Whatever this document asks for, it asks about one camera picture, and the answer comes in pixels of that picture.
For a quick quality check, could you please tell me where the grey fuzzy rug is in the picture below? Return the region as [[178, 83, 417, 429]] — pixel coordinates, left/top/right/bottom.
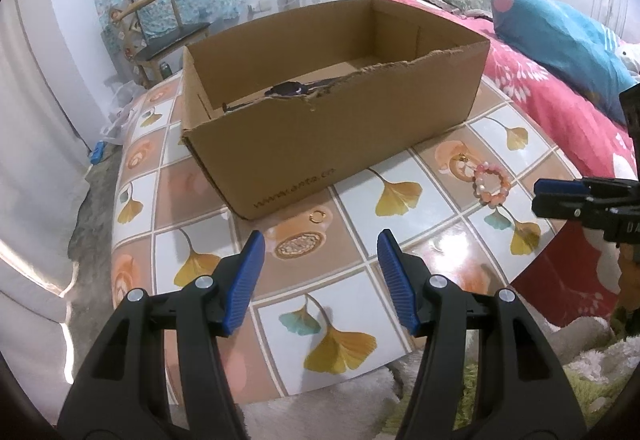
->
[[67, 150, 126, 271]]

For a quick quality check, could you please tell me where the green fluffy blanket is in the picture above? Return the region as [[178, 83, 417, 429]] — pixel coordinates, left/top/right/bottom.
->
[[450, 340, 636, 426]]

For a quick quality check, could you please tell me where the wooden chair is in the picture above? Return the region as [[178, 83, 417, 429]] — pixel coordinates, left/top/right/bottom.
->
[[112, 0, 211, 86]]

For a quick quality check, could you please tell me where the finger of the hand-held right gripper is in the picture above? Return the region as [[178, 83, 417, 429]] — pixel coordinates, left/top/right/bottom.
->
[[531, 196, 617, 222], [533, 177, 640, 207]]

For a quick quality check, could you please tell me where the pink strap smart watch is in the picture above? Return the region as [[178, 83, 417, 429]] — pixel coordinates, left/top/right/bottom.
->
[[220, 79, 351, 113]]

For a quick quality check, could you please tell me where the brown cardboard box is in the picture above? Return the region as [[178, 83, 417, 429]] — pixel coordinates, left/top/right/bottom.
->
[[180, 0, 491, 221]]

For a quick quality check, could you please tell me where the blue plush pillow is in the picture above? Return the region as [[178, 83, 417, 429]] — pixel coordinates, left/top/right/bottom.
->
[[490, 0, 640, 126]]

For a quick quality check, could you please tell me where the clear plastic bag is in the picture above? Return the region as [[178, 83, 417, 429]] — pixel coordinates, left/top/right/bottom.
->
[[100, 80, 146, 146]]

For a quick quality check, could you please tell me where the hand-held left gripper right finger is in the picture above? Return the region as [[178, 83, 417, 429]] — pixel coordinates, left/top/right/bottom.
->
[[376, 228, 586, 440]]

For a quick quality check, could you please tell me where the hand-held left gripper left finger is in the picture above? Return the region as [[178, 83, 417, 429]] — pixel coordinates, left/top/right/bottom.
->
[[57, 229, 267, 440]]

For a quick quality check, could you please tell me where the pink bead bracelet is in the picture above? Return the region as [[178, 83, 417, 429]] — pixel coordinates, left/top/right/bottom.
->
[[460, 155, 514, 207]]

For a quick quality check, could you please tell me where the pink floral blanket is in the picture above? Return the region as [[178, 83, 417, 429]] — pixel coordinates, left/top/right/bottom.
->
[[365, 0, 640, 311]]

